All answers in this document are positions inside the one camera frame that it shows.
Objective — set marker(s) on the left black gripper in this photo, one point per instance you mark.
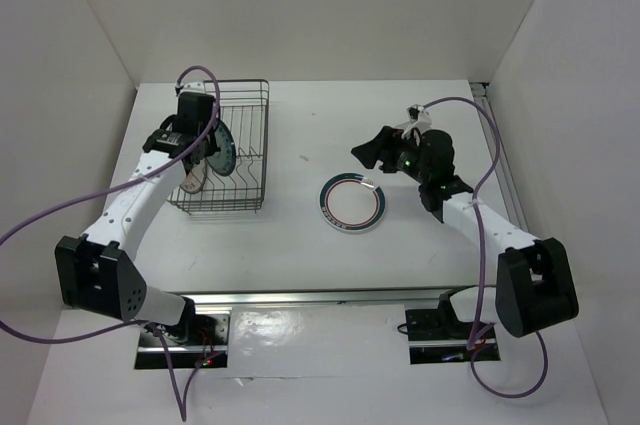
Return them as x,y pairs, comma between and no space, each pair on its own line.
212,147

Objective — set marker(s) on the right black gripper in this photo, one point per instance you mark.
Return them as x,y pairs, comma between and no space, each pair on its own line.
384,147

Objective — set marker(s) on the blue patterned plate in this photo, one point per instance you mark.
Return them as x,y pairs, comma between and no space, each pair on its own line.
223,158

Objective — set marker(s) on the orange sunburst plate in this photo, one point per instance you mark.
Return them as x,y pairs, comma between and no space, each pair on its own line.
196,179

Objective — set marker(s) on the teal red rimmed plate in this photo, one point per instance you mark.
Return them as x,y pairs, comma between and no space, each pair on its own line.
352,203

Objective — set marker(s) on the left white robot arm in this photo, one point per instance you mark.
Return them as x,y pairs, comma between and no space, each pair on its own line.
96,270

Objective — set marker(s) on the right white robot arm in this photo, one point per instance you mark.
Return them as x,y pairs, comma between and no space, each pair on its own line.
534,287

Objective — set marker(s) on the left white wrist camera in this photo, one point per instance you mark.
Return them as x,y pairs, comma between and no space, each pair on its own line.
191,87

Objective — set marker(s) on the grey wire dish rack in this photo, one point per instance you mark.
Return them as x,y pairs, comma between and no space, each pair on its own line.
245,110

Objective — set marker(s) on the aluminium rail right side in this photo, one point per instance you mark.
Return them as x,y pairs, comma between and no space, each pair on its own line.
500,145

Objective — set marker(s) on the aluminium rail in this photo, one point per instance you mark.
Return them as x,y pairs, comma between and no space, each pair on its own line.
310,297
500,145

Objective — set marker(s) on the aluminium rail front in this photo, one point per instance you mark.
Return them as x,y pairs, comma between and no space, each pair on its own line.
310,297

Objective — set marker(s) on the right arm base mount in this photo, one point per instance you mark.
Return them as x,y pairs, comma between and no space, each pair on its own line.
436,336

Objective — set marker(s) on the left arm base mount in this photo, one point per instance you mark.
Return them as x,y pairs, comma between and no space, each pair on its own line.
204,345

